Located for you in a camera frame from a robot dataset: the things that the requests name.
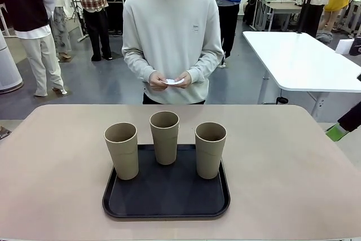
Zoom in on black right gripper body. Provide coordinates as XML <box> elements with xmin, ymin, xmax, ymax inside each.
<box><xmin>338</xmin><ymin>107</ymin><xmax>361</xmax><ymax>133</ymax></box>

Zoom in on tall beige paper cup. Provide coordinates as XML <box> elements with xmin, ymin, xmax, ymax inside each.
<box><xmin>104</xmin><ymin>122</ymin><xmax>140</xmax><ymax>181</ymax></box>
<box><xmin>195</xmin><ymin>122</ymin><xmax>227</xmax><ymax>180</ymax></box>
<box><xmin>149</xmin><ymin>111</ymin><xmax>181</xmax><ymax>166</ymax></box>

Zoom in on white scalloped paper coaster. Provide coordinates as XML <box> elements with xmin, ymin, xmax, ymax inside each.
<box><xmin>159</xmin><ymin>78</ymin><xmax>186</xmax><ymax>87</ymax></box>

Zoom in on person's left forearm cream sleeve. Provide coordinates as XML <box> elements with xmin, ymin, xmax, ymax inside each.
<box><xmin>184</xmin><ymin>49</ymin><xmax>225</xmax><ymax>84</ymax></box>

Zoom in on person's right forearm cream sleeve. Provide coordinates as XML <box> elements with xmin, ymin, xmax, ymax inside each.
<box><xmin>121</xmin><ymin>47</ymin><xmax>158</xmax><ymax>85</ymax></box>

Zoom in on person's left hand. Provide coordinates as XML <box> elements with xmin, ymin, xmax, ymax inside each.
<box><xmin>174</xmin><ymin>72</ymin><xmax>193</xmax><ymax>89</ymax></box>

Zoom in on person's right hand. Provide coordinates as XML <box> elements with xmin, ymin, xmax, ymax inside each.
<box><xmin>147</xmin><ymin>71</ymin><xmax>170</xmax><ymax>92</ymax></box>

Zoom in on large white table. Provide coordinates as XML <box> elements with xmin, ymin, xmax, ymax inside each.
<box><xmin>242</xmin><ymin>30</ymin><xmax>361</xmax><ymax>117</ymax></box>

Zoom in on grey cloth heap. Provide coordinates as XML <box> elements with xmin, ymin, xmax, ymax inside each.
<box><xmin>315</xmin><ymin>29</ymin><xmax>333</xmax><ymax>45</ymax></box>

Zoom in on grey background work desk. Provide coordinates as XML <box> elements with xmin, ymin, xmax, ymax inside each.
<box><xmin>253</xmin><ymin>0</ymin><xmax>304</xmax><ymax>32</ymax></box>

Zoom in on black hanging bag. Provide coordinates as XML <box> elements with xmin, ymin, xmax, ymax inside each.
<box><xmin>243</xmin><ymin>0</ymin><xmax>258</xmax><ymax>26</ymax></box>

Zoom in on black plastic serving tray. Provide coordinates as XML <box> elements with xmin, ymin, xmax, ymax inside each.
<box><xmin>102</xmin><ymin>143</ymin><xmax>231</xmax><ymax>219</ymax></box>

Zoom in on person in cream sweater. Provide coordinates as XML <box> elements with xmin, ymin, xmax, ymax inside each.
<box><xmin>121</xmin><ymin>0</ymin><xmax>225</xmax><ymax>105</ymax></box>

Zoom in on person in patterned skirt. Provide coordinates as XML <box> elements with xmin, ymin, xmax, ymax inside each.
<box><xmin>42</xmin><ymin>0</ymin><xmax>73</xmax><ymax>61</ymax></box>

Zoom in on white cylindrical air purifier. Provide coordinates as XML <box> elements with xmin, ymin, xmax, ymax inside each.
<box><xmin>0</xmin><ymin>30</ymin><xmax>23</xmax><ymax>94</ymax></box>

